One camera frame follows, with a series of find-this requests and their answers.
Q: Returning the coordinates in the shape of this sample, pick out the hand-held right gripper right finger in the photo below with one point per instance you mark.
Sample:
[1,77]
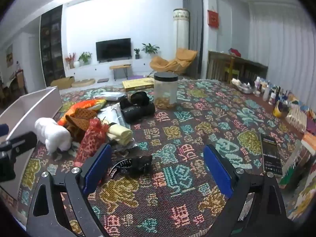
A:
[217,171]

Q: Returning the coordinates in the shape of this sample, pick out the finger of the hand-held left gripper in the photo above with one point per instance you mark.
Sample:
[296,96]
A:
[24,140]
[3,128]

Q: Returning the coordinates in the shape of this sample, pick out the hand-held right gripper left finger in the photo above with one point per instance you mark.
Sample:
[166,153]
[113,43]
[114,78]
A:
[96,169]

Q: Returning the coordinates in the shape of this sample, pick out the white plush toy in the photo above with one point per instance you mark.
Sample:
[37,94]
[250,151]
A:
[55,133]

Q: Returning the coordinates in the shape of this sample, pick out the white storage box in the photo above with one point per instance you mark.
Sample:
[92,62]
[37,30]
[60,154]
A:
[32,106]

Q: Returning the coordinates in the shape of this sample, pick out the orange fish plush toy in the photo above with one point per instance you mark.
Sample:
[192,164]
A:
[82,105]

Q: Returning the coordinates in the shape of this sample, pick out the black hair claw clip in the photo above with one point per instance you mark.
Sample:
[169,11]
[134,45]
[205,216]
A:
[142,165]
[118,165]

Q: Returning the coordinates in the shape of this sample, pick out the red mesh bag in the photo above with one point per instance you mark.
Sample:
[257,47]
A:
[91,138]

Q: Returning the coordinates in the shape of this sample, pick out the cream folded cloth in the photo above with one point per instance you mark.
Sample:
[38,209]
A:
[119,133]

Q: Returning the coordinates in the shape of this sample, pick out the printed patterned blanket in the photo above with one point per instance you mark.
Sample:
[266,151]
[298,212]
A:
[197,128]

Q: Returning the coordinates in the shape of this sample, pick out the brown knitted cloth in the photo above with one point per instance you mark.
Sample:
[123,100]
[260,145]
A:
[79,122]

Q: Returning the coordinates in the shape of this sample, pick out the wooden chair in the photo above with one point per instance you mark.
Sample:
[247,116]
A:
[21,81]

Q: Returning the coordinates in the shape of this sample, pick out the black printed booklet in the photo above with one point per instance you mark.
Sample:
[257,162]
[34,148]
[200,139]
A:
[271,153]

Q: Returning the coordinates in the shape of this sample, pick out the black rolled cloth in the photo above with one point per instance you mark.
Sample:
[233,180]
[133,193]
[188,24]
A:
[138,113]

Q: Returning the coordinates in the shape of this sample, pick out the grey plastic packet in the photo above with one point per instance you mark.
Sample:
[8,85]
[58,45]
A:
[108,95]

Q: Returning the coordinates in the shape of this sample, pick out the round floor cushion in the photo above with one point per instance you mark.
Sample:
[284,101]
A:
[82,82]

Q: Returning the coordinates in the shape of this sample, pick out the black fuzzy item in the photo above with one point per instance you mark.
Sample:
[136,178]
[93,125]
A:
[139,98]

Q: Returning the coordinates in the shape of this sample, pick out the yellow cup with brushes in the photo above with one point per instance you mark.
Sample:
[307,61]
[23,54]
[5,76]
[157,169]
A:
[280,111]

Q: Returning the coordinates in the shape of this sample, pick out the basket of small things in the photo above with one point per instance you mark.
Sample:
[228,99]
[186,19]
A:
[243,86]

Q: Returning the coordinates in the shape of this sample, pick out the red flowers in vase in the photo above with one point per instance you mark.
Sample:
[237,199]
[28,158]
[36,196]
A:
[70,59]

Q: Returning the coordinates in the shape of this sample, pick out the yellow flat box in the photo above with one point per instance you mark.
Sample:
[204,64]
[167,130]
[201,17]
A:
[137,84]

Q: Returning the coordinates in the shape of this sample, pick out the row of small bottles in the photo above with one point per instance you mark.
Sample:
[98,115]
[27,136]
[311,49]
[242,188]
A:
[267,91]

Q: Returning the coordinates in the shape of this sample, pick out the dark display cabinet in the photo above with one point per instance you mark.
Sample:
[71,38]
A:
[51,47]

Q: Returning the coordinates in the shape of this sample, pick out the clear jar with black lid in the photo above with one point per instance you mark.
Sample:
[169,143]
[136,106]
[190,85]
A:
[165,91]

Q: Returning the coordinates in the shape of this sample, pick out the white television cabinet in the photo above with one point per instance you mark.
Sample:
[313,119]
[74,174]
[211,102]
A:
[98,70]

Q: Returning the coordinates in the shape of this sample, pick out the purple mat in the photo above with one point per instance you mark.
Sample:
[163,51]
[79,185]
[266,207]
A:
[139,77]

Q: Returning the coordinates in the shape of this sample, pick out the green potted plant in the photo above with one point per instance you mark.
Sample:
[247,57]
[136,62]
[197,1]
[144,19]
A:
[85,57]

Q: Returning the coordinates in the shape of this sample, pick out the wooden side table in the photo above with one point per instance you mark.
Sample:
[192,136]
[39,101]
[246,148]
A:
[119,67]

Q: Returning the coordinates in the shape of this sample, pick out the wooden slatted bench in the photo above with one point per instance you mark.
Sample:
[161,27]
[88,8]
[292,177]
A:
[246,66]

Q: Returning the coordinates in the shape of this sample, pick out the orange lounge chair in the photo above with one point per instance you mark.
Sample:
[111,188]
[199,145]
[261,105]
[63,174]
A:
[172,63]

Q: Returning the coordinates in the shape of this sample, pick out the black television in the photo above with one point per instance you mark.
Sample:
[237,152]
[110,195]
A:
[113,49]

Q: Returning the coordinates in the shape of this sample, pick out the small potted plant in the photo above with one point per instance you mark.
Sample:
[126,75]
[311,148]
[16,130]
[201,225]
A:
[137,53]

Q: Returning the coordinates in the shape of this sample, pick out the large leafy potted plant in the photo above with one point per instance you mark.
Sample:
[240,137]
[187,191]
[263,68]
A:
[150,48]

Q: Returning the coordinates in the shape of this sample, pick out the white sheer curtain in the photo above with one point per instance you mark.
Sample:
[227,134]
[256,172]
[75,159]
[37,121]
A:
[284,49]

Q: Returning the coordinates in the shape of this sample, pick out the grey curtain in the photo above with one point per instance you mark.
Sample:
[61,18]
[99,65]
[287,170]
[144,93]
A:
[195,29]

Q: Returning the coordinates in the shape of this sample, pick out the white standing air conditioner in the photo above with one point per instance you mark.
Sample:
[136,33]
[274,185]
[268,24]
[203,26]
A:
[181,32]

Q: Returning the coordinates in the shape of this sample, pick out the framed wall picture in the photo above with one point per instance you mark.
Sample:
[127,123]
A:
[9,55]

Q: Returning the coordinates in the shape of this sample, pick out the red wall hanging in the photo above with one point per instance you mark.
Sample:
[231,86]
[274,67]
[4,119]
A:
[212,18]

